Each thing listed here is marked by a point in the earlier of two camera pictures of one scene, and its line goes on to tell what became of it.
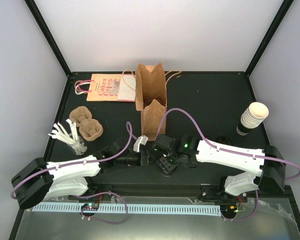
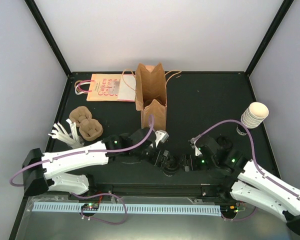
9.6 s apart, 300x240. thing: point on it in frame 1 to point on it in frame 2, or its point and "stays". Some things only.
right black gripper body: (172, 156) to (209, 162)
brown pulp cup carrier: (90, 129) stays
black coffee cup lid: (166, 166) stays
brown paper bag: (150, 98) stays
